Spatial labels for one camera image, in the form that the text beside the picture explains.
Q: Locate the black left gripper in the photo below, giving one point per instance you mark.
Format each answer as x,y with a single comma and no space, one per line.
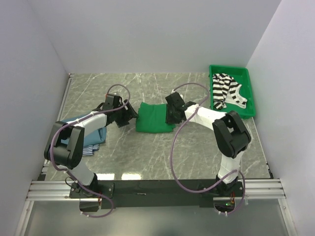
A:
129,114

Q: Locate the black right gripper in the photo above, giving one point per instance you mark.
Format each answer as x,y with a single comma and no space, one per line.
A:
169,120

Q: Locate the green tank top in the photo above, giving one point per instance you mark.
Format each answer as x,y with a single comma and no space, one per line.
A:
152,119

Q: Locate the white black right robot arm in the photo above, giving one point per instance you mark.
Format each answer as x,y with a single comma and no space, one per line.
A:
231,135

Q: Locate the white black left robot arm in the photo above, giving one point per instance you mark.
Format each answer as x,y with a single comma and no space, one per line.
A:
68,157

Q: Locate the folded blue tank top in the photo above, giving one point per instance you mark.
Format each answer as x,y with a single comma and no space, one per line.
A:
94,138

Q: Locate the blue white striped tank top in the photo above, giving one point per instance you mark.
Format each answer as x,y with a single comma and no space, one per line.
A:
90,150

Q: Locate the black white striped tank top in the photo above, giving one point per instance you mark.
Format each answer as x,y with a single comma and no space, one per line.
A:
226,90

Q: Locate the green plastic bin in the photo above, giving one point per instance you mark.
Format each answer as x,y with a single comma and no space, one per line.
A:
241,75

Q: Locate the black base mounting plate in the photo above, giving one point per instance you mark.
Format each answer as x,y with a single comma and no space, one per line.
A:
156,193

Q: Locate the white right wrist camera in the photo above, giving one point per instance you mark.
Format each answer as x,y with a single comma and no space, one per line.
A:
173,91

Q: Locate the aluminium frame rail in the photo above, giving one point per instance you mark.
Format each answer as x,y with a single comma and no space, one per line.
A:
59,191

